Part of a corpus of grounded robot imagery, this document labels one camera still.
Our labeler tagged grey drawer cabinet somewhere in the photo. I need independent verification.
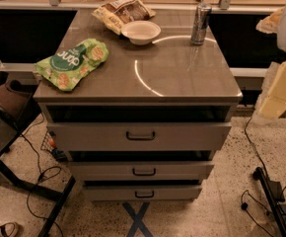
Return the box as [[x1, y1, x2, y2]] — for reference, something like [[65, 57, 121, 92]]
[[35, 10, 242, 191]]

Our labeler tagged dark side table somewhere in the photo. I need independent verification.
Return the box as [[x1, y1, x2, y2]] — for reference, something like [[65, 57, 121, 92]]
[[0, 80, 75, 237]]

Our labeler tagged top grey drawer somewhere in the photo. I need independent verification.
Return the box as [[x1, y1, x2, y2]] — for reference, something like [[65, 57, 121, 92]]
[[47, 122, 231, 151]]

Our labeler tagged black floor cable right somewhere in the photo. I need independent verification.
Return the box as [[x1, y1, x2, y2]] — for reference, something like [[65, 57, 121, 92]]
[[240, 116, 286, 237]]

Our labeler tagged green rice chip bag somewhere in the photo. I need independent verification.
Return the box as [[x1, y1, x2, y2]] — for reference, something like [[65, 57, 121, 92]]
[[35, 39, 108, 92]]

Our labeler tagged white bowl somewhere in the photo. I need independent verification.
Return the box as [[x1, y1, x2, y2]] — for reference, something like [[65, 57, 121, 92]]
[[121, 21, 161, 45]]

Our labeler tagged brown yellow chip bag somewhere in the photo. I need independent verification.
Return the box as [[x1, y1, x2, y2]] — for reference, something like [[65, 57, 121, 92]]
[[92, 0, 156, 35]]

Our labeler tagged grey drawer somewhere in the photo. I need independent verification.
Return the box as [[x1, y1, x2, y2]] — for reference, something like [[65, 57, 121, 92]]
[[47, 122, 231, 151], [84, 185, 202, 201], [69, 161, 213, 181]]

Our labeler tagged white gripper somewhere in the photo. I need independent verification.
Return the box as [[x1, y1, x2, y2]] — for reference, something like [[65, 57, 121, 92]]
[[255, 6, 286, 119]]

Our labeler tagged black floor cable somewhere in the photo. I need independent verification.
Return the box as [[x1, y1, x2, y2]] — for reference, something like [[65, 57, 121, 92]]
[[240, 116, 286, 237], [19, 114, 65, 237]]

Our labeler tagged black stand right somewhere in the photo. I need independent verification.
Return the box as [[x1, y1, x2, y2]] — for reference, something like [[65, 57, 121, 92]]
[[252, 167, 286, 237]]

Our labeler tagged bottom grey drawer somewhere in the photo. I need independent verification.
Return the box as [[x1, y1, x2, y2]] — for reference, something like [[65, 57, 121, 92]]
[[84, 185, 202, 201]]

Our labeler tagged black white sneaker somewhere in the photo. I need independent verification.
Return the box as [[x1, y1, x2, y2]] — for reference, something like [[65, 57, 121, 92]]
[[0, 222, 19, 237]]

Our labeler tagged black floor cable left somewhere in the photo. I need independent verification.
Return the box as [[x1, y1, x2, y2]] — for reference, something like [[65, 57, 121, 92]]
[[19, 114, 65, 237]]

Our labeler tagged silver redbull can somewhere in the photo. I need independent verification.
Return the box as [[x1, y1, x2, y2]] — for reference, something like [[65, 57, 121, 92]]
[[190, 3, 212, 45]]

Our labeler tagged middle grey drawer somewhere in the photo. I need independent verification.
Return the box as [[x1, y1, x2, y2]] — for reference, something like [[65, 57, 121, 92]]
[[69, 161, 213, 181]]

